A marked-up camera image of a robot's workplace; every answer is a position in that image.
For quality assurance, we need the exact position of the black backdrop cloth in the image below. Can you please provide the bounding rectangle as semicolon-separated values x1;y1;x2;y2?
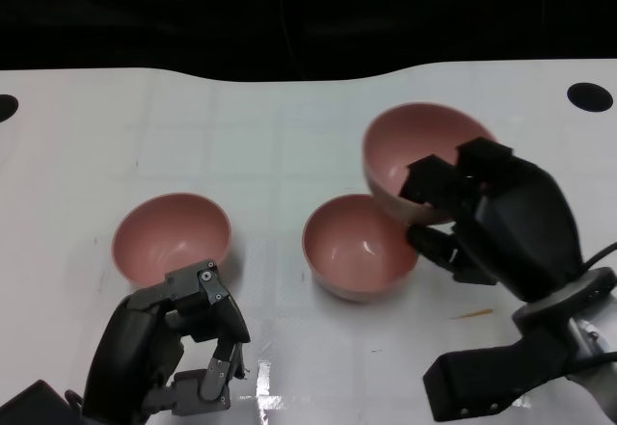
0;0;617;83

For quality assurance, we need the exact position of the pink bowl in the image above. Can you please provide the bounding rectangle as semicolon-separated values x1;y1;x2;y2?
112;192;232;287
302;193;419;304
362;102;497;226

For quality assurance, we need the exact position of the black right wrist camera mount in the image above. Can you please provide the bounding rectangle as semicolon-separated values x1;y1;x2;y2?
422;332;573;422

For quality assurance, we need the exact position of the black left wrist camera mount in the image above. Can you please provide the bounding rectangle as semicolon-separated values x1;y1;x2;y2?
0;380;83;425

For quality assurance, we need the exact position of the black round table grommet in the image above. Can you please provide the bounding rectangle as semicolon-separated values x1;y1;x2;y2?
566;82;614;113
0;93;19;122

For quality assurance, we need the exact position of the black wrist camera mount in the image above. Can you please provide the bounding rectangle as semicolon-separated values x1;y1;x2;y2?
422;332;573;422
0;380;83;425

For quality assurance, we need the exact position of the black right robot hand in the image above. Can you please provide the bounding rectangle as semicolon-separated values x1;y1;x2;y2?
399;137;587;304

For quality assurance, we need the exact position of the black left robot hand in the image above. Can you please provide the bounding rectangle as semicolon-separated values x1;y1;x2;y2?
80;259;253;425

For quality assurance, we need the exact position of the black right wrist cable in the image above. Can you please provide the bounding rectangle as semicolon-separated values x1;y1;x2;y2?
580;243;617;272

